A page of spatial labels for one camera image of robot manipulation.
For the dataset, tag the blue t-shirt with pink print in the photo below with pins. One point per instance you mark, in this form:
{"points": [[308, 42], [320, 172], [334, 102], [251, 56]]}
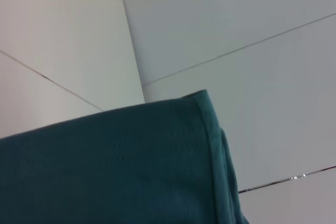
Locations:
{"points": [[118, 169]]}

